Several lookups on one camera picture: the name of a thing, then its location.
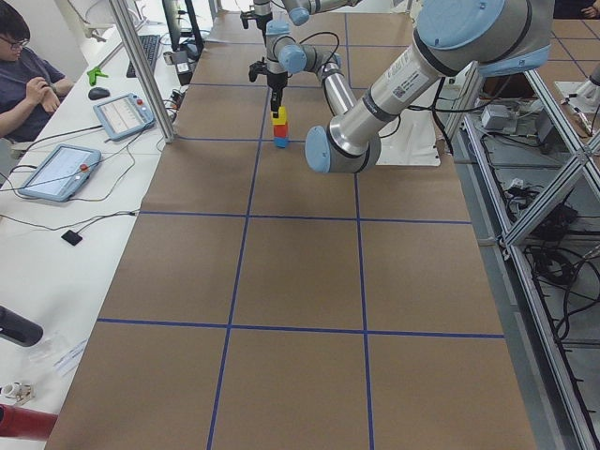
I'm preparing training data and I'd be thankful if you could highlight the aluminium frame post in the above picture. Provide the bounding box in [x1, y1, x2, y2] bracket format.
[109, 0, 175, 143]

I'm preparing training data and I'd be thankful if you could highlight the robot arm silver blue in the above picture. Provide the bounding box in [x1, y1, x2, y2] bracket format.
[240, 0, 361, 29]
[263, 1, 554, 173]

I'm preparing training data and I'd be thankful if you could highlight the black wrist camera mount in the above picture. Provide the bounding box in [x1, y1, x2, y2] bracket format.
[248, 58, 268, 83]

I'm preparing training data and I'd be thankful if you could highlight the black computer mouse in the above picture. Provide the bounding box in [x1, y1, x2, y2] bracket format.
[88, 87, 111, 100]

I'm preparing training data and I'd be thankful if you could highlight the aluminium side frame rack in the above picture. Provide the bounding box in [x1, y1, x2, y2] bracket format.
[461, 18, 600, 450]

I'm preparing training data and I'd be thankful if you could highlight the far blue teach pendant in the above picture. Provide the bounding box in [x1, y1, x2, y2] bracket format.
[93, 93, 155, 142]

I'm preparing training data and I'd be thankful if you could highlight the blue cube block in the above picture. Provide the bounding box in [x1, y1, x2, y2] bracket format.
[274, 137, 289, 148]

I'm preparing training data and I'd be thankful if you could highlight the red cylinder object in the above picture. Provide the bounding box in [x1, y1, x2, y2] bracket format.
[1, 404, 58, 441]

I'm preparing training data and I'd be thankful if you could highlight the yellow cube block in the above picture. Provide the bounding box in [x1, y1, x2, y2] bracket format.
[271, 106, 288, 127]

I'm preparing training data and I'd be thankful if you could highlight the black keyboard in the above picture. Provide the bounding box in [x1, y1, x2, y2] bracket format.
[126, 35, 160, 78]

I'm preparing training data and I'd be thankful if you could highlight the red cube block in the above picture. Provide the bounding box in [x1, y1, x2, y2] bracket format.
[273, 123, 289, 139]

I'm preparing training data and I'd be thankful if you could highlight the black monitor stand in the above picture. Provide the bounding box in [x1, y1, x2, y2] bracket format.
[161, 0, 204, 61]

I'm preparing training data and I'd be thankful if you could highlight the small black square pad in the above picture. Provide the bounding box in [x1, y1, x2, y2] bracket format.
[61, 230, 83, 247]

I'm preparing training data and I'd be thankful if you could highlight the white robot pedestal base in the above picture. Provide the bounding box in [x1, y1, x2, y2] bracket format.
[377, 111, 441, 167]

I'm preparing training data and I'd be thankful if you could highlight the blue teach pendant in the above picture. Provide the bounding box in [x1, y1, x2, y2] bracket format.
[17, 144, 102, 203]
[93, 93, 155, 142]

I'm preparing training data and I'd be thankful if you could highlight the black cylinder object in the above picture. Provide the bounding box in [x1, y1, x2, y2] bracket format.
[1, 307, 43, 347]

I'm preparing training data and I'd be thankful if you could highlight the green plastic clamp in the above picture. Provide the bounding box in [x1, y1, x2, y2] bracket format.
[86, 66, 109, 87]

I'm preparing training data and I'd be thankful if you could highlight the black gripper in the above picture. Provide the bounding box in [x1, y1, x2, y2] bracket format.
[255, 12, 272, 27]
[267, 72, 287, 113]

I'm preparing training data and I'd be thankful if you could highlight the grey power adapter box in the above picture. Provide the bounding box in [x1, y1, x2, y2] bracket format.
[481, 104, 517, 131]

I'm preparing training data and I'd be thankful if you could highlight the seated person dark shirt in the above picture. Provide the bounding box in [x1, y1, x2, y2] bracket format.
[1, 1, 74, 143]

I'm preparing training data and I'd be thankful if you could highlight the near blue teach pendant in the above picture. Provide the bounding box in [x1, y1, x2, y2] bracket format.
[17, 144, 102, 203]

